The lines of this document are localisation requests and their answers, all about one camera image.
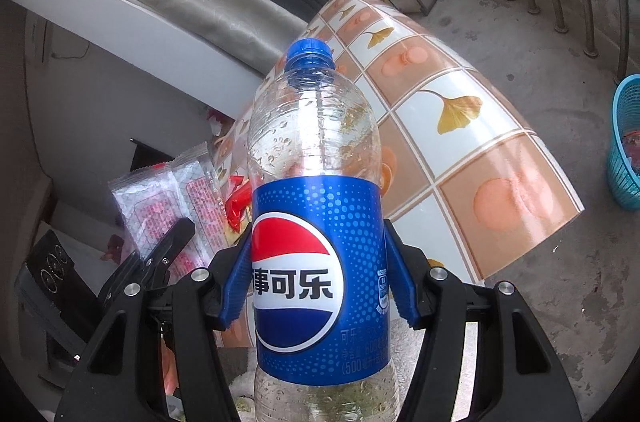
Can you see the patterned plastic tablecloth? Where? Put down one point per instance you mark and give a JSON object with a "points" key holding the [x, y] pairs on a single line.
{"points": [[464, 176]]}

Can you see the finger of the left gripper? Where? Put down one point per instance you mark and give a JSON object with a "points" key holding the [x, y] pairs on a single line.
{"points": [[150, 272]]}

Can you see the Pepsi plastic bottle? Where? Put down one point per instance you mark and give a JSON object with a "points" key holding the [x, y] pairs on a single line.
{"points": [[320, 292]]}

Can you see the red plastic bag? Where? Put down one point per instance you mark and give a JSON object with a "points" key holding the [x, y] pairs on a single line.
{"points": [[239, 199]]}

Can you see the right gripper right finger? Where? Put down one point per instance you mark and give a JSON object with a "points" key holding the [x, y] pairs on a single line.
{"points": [[518, 376]]}

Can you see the blue plastic trash basket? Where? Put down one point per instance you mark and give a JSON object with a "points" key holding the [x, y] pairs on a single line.
{"points": [[622, 165]]}

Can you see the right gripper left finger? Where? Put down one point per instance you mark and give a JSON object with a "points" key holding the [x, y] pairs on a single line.
{"points": [[120, 375]]}

